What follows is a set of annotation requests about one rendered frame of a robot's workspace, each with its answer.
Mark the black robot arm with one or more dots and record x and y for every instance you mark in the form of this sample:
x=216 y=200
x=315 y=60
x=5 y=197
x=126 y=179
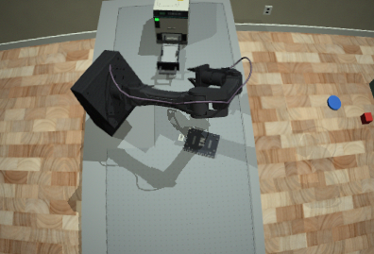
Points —
x=233 y=80

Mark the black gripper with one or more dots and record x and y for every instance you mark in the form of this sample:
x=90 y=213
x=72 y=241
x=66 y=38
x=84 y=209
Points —
x=202 y=77

